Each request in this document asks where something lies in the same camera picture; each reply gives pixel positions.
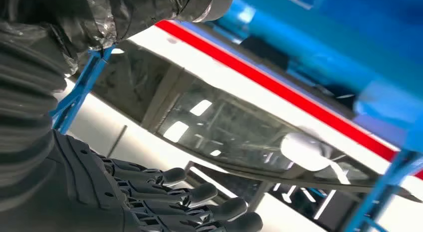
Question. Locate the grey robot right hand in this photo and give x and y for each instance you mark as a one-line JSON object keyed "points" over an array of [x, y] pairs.
{"points": [[82, 190]]}

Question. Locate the blue metal shelf rack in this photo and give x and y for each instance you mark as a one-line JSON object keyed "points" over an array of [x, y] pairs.
{"points": [[330, 32]]}

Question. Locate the dark glass panel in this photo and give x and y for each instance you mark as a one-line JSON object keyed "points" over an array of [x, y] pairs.
{"points": [[231, 124]]}

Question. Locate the red stripe band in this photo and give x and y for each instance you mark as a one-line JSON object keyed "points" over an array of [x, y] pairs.
{"points": [[264, 81]]}

